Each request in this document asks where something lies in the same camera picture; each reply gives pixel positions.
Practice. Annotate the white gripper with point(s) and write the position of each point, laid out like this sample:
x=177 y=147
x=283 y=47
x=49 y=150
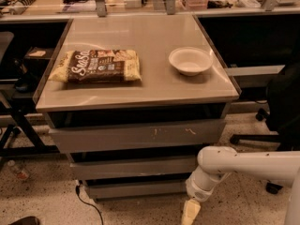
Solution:
x=200 y=191

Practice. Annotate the grey bottom drawer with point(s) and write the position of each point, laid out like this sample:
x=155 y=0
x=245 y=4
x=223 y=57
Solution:
x=111 y=191

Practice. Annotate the grey drawer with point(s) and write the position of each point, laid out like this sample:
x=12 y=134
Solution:
x=135 y=167
x=111 y=191
x=136 y=136

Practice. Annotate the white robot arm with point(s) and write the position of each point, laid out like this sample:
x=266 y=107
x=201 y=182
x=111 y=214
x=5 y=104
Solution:
x=216 y=163

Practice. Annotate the grey middle drawer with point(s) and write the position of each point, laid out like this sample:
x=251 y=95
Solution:
x=135 y=167

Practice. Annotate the grey drawer cabinet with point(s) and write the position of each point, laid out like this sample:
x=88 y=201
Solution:
x=131 y=100

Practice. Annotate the grey top drawer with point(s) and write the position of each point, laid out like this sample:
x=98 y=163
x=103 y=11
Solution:
x=136 y=136

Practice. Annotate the black office chair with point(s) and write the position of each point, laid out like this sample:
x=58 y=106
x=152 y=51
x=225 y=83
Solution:
x=283 y=98

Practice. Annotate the white paper bowl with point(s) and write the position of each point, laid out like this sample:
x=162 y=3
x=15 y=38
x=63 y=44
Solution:
x=190 y=61

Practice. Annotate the dark shoe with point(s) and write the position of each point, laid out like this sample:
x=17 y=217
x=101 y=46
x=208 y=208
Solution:
x=26 y=221

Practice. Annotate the brown yellow snack bag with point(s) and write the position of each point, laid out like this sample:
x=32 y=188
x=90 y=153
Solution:
x=97 y=66

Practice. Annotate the clear plastic bottle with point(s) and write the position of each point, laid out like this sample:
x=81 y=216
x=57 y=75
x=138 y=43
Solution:
x=19 y=171

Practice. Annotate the black table stand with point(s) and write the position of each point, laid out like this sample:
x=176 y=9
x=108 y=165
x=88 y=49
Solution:
x=19 y=124

